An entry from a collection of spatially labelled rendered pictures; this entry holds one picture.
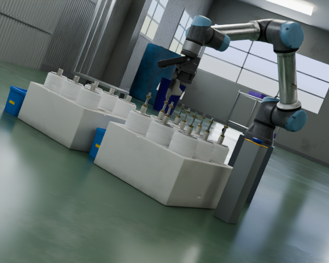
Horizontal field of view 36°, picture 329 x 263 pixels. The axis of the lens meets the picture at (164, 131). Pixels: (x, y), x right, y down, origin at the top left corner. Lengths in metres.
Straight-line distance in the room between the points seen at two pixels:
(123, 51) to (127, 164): 6.25
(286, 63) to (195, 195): 0.83
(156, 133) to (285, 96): 0.81
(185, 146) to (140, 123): 0.23
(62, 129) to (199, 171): 0.64
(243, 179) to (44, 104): 0.94
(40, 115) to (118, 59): 5.86
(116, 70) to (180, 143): 6.32
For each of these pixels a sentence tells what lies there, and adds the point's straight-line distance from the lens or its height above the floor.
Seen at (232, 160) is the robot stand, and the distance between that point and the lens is 2.55.
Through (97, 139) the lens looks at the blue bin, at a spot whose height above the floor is 0.08.
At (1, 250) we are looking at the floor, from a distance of 0.99.
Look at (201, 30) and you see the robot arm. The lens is 2.04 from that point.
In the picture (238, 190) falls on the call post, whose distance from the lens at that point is 1.88.
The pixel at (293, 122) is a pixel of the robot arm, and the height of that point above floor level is 0.45.
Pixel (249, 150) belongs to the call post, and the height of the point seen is 0.28.
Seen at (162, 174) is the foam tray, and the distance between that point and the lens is 1.78.
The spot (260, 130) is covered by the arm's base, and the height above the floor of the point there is 0.35.
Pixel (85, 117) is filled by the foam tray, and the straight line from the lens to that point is 2.09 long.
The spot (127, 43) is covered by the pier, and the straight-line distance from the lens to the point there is 8.07.
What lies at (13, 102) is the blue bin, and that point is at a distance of 2.43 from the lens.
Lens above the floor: 0.39
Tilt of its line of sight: 5 degrees down
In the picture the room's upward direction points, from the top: 22 degrees clockwise
